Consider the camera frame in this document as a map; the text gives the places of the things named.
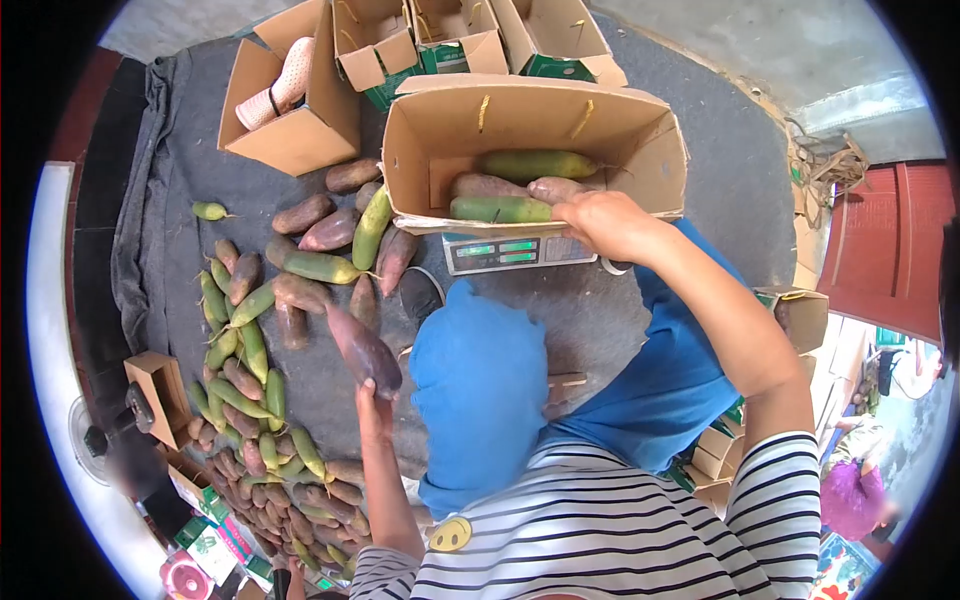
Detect person's left hand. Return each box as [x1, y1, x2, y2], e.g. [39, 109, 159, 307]
[354, 377, 399, 445]

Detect person's right hand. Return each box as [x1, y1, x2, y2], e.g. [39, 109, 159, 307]
[551, 190, 663, 267]

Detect person's right fingers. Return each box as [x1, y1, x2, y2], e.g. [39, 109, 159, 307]
[551, 196, 601, 243]

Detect person's left fingers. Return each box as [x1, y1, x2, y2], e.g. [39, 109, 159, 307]
[356, 377, 397, 415]

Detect long purple sweet potato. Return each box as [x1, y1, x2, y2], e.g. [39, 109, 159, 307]
[326, 302, 405, 402]

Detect large cardboard box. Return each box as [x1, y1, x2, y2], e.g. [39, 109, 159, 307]
[381, 73, 690, 238]

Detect pinkish sweet potato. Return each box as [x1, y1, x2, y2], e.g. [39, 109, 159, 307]
[526, 177, 591, 206]

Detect long green radish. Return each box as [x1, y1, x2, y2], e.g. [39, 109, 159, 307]
[480, 150, 600, 186]

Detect grey digital weighing scale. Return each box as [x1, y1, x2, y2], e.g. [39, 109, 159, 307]
[441, 229, 602, 277]

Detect green radish with dark tip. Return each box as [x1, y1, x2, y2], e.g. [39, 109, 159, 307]
[449, 195, 555, 225]

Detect brown sweet potato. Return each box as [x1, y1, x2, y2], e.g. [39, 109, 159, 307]
[450, 173, 531, 201]

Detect person's legs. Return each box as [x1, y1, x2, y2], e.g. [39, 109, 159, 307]
[399, 217, 751, 520]

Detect pile of potatoes and radishes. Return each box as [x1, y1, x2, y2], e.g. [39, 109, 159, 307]
[184, 156, 423, 580]

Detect dark grey floor cloth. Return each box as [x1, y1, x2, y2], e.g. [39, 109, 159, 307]
[110, 13, 798, 483]

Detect open cardboard box green print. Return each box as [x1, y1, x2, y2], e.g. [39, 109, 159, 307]
[490, 0, 630, 88]
[410, 0, 510, 77]
[332, 0, 426, 114]

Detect small brown cardboard box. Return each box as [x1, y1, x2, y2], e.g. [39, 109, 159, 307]
[123, 350, 195, 452]

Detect heap of colourful printed cartons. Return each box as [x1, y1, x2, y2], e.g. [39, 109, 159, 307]
[166, 448, 280, 595]

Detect closed brown cardboard box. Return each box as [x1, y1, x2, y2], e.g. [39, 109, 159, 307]
[753, 285, 831, 356]

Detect cardboard box with foam nets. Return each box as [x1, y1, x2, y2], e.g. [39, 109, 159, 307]
[216, 0, 363, 178]

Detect pink round container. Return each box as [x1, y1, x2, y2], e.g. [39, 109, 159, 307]
[159, 550, 216, 600]

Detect person's body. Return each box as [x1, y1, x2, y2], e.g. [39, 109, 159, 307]
[348, 430, 823, 600]

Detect stack of flat cartons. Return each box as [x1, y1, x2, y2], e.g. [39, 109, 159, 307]
[666, 401, 753, 513]

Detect white floor fan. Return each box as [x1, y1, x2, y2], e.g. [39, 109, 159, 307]
[66, 395, 115, 486]

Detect pink white foam nets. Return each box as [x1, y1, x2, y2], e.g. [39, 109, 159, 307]
[234, 36, 317, 133]

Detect red door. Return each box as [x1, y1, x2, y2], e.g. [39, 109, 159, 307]
[815, 160, 958, 348]

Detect tangle of beige straps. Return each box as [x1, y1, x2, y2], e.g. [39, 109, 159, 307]
[786, 132, 873, 230]

